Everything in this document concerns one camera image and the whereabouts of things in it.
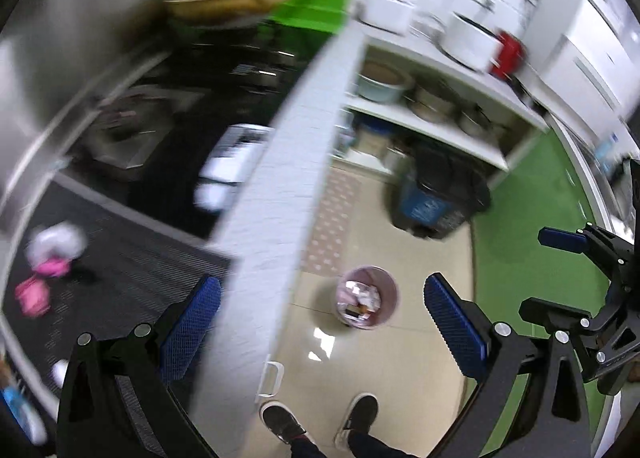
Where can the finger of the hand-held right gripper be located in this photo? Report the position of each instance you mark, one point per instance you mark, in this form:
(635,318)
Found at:
(565,240)
(545,310)

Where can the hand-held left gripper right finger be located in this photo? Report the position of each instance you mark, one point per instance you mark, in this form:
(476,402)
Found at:
(455,328)

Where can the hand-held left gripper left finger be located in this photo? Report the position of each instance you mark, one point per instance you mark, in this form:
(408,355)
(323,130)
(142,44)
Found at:
(192,323)

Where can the pink trash bin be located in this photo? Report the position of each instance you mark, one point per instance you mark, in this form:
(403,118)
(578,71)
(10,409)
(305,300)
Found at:
(367,295)

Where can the small white lid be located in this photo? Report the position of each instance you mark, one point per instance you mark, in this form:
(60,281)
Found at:
(60,373)

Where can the pink snack wrapper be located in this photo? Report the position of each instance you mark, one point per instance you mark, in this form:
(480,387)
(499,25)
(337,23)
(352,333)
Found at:
(52,268)

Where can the clear plastic bag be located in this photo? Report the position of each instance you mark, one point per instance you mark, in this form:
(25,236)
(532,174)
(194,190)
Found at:
(55,238)

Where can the pink paper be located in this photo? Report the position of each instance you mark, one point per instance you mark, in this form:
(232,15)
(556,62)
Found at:
(32,295)

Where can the black striped mat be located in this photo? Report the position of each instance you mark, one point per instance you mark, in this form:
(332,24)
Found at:
(110,258)

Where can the blue bin with black bag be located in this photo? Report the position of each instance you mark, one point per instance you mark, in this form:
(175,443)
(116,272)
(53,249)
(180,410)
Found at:
(435,198)

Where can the person's right shoe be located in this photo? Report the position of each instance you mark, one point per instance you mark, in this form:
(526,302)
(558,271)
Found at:
(357,418)

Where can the person's shoe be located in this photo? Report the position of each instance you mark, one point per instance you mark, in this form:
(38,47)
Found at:
(357,418)
(282,420)

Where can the person's left shoe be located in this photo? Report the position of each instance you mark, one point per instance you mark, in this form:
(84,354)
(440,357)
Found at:
(282,420)

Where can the person's right leg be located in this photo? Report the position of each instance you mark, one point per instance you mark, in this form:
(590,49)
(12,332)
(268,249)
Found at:
(385,445)

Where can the person's leg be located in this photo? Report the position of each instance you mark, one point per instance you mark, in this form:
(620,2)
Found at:
(385,445)
(307,450)

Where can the metal pot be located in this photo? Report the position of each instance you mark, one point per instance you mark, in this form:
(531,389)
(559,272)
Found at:
(435,105)
(477,122)

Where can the black glass gas stove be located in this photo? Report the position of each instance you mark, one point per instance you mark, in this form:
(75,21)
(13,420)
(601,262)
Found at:
(165,173)

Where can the white shelf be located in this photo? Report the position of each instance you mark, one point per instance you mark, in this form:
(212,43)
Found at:
(450,138)

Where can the dotted floor mat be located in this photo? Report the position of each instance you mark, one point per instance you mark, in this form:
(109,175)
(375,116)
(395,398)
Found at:
(330,223)

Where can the white box on counter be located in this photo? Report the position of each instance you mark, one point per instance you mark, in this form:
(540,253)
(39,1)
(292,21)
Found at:
(230,163)

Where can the person's left leg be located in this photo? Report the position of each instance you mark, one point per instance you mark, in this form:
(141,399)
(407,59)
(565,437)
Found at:
(307,450)

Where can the red container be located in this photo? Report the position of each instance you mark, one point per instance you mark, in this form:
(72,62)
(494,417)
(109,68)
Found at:
(509,55)

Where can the blue plastic bowl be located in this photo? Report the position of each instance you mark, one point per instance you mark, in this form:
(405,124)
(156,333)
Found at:
(20,413)

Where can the white cabinet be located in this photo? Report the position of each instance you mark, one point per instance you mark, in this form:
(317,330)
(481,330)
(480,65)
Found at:
(600,48)

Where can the steel stove burner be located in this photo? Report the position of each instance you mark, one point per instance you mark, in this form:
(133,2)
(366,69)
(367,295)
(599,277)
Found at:
(260,73)
(130,133)

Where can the white cooking pot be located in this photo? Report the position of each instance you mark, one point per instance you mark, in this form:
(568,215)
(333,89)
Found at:
(470,40)

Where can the light ceramic bowl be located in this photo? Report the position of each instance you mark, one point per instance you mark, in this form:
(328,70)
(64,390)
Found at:
(382,83)

